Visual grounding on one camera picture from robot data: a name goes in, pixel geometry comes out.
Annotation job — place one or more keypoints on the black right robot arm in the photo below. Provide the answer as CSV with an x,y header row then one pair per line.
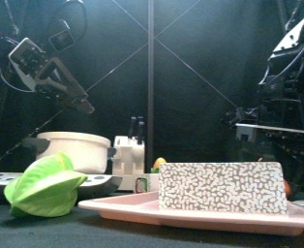
x,y
292,97

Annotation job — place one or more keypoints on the orange toy carrot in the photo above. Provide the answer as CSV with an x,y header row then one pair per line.
x,y
288,189

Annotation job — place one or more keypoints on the green toy starfruit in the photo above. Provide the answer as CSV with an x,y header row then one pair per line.
x,y
45,190

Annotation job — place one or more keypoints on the pink plastic tray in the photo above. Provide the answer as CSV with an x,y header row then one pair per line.
x,y
192,218

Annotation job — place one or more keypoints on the white sushi roll slice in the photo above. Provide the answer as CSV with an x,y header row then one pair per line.
x,y
152,183

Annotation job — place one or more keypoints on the grey metal frame pole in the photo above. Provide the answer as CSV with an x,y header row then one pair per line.
x,y
151,80

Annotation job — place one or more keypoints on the yellow toy corn green husk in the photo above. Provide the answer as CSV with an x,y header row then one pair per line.
x,y
160,163

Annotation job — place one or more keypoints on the white toy knife block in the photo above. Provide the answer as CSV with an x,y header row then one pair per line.
x,y
125,164

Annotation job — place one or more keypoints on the grey perforated toy plate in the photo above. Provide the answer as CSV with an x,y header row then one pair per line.
x,y
97,184

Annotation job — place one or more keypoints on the black-white patterned sponge block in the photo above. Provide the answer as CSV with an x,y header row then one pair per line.
x,y
223,187

